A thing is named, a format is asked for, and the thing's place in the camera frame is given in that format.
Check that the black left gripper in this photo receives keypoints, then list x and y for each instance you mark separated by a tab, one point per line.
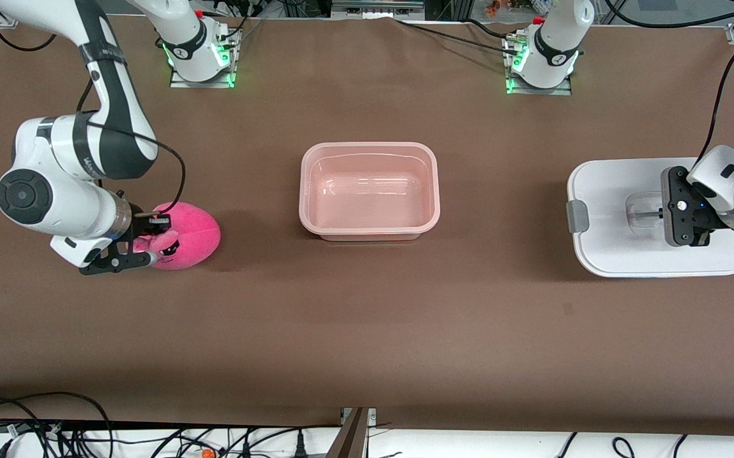
705	221

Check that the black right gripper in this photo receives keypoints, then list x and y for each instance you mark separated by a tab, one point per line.
142	224

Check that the pink plush toy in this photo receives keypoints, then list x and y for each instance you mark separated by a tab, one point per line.
195	238

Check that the white box lid grey latches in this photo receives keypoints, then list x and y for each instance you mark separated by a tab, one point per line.
615	248

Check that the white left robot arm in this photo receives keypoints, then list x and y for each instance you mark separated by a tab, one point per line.
554	57

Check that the pink translucent plastic box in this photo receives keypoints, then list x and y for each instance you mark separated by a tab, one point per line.
367	191

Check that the brown table cover sheet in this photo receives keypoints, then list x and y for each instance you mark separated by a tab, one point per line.
367	331

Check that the black power plug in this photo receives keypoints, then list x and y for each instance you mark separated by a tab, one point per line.
300	445

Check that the grey background device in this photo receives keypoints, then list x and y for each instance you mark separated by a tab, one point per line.
376	7

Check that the small orange background figure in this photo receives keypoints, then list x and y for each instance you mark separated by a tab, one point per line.
492	7

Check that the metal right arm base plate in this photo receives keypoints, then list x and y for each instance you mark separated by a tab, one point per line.
182	83

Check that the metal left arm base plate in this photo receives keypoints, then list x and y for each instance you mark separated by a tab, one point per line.
558	91

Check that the small aluminium corner bracket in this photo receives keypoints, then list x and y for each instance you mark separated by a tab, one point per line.
6	20

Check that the aluminium profile post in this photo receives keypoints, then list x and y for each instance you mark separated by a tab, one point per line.
351	439

